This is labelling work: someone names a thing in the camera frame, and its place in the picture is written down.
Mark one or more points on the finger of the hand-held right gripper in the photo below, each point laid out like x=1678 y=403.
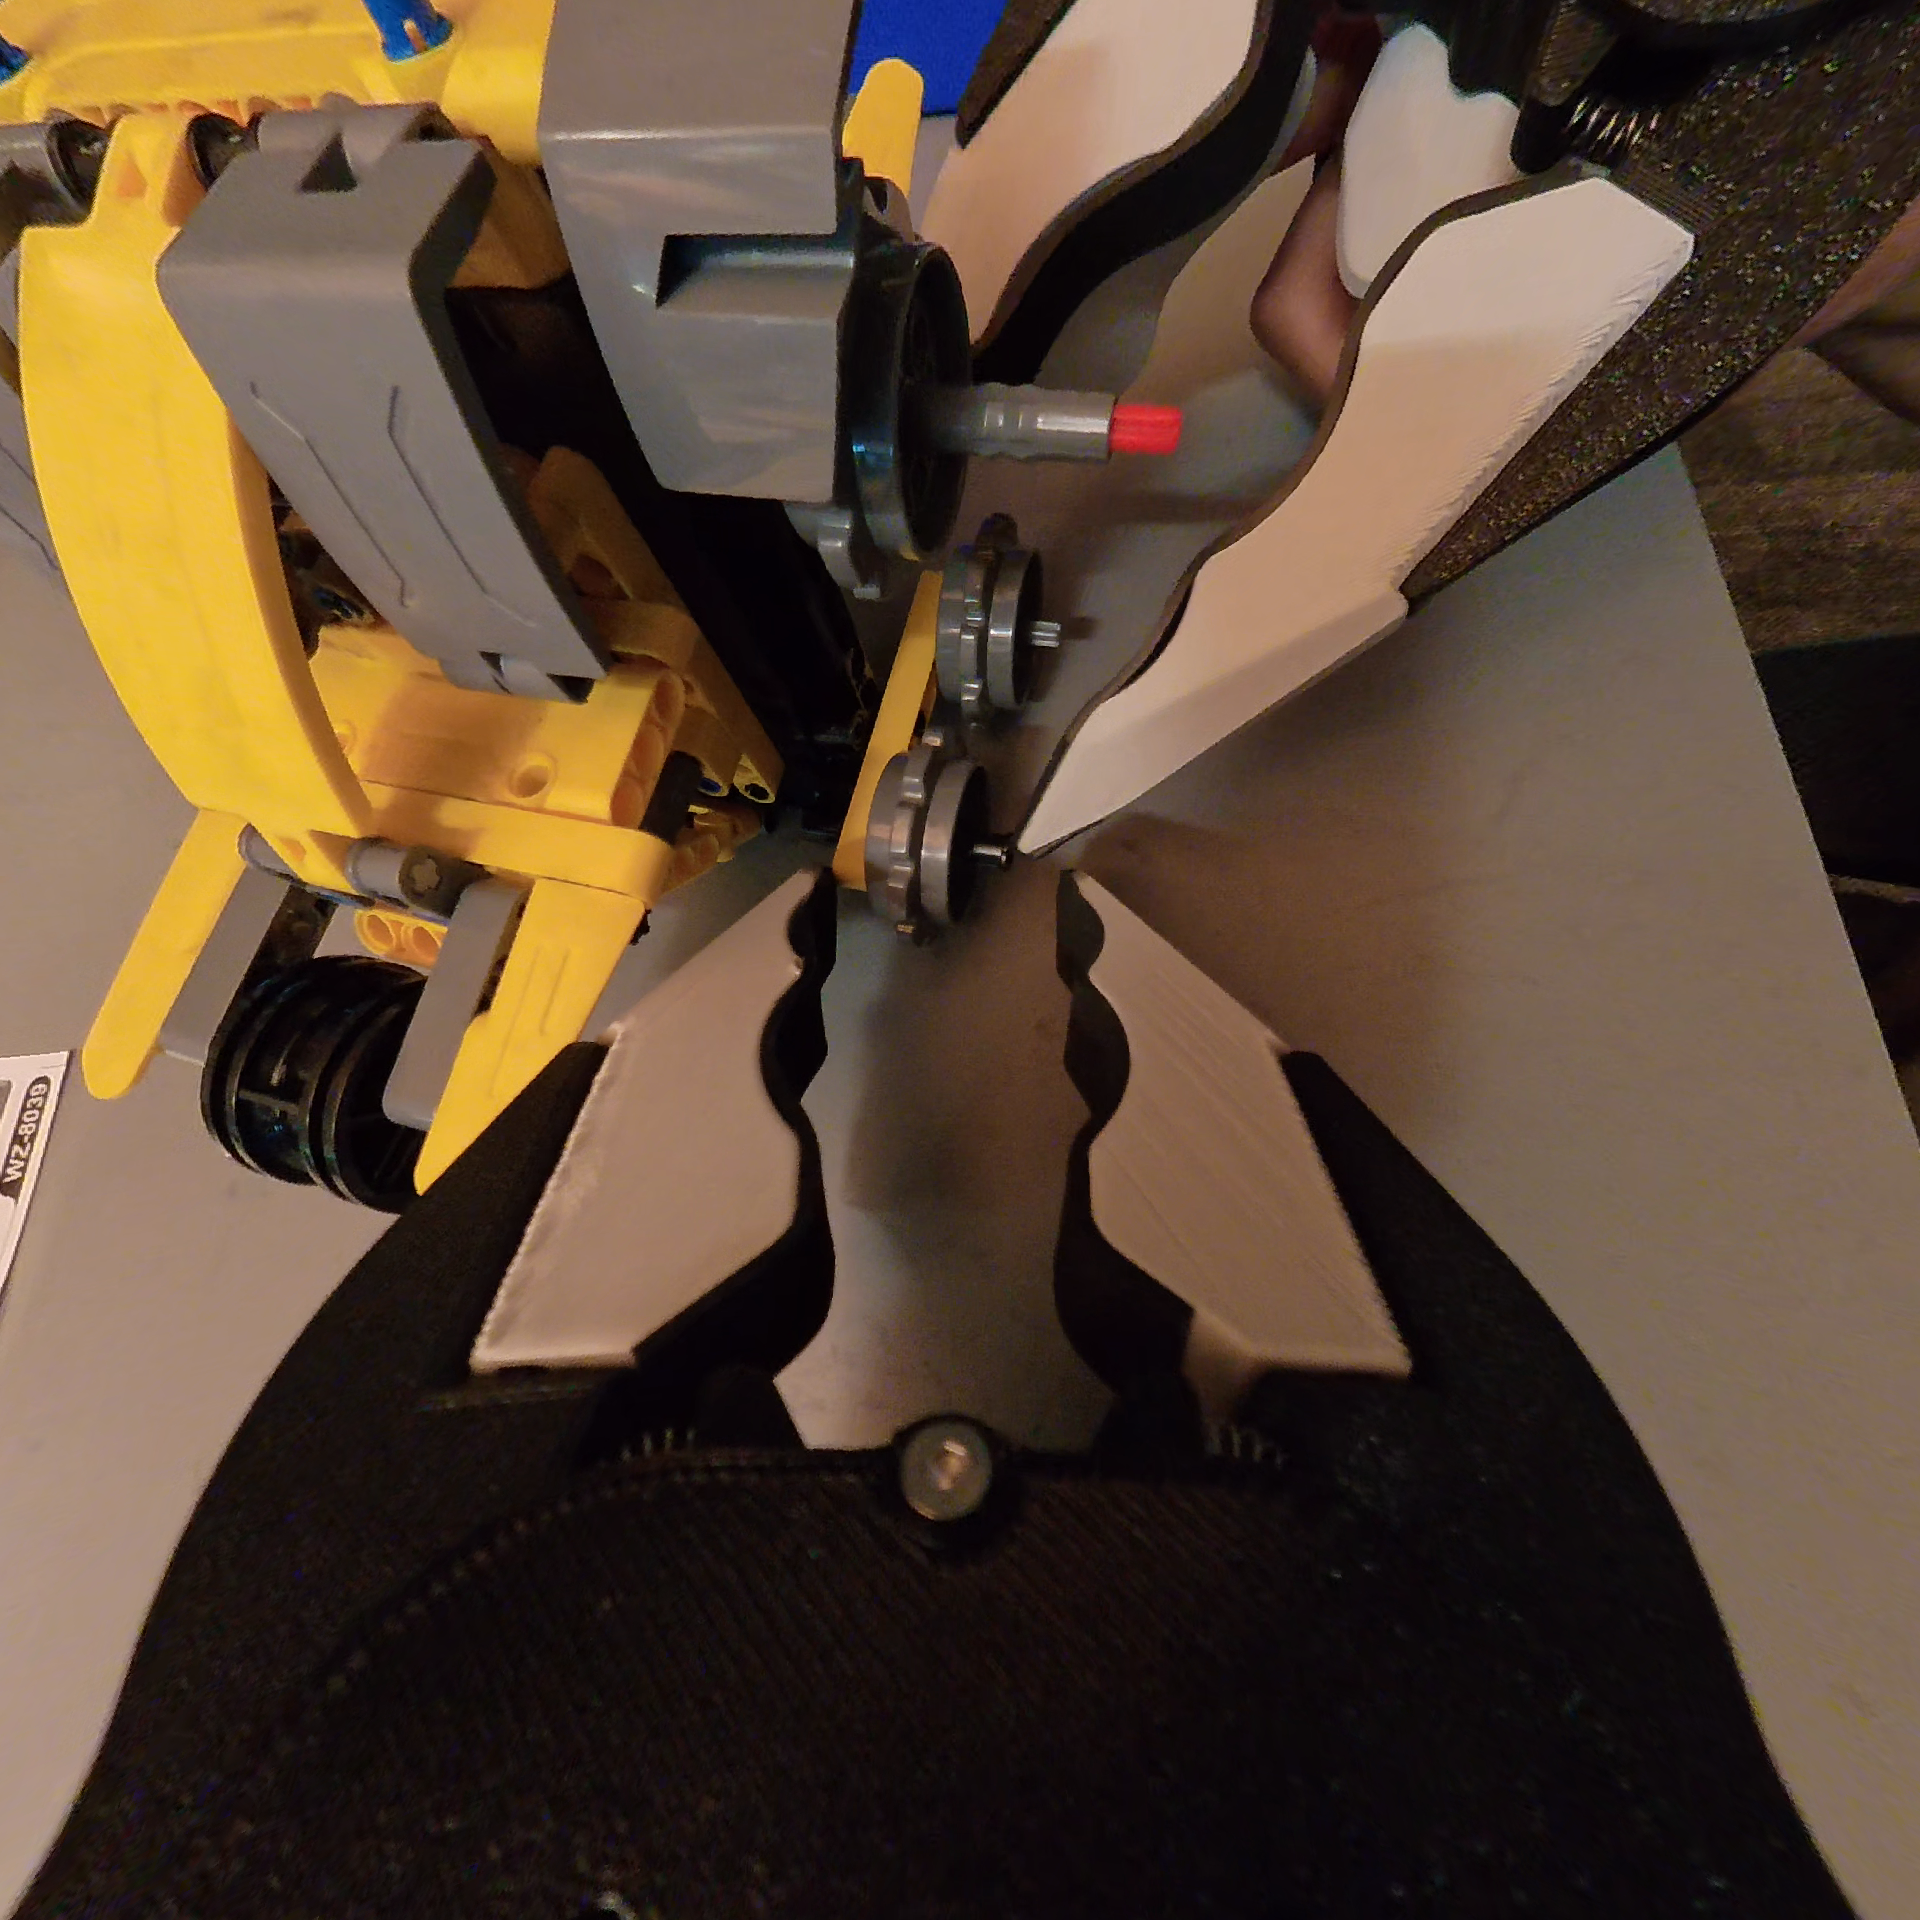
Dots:
x=1080 y=106
x=1440 y=435

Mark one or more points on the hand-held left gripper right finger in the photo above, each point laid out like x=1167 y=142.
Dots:
x=1231 y=1185

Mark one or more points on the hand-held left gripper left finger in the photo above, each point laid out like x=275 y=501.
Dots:
x=662 y=1185

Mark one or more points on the yellow grey brick toy vehicle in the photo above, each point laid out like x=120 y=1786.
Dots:
x=376 y=375

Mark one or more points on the person's right forearm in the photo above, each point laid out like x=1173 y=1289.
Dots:
x=1874 y=315

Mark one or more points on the person's right hand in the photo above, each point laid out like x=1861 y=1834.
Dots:
x=1299 y=301

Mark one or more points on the blue plastic bin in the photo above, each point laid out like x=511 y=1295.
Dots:
x=938 y=91

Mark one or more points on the person's leg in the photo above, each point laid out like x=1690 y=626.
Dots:
x=1845 y=674

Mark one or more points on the printed instruction booklet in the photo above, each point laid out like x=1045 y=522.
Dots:
x=27 y=1154

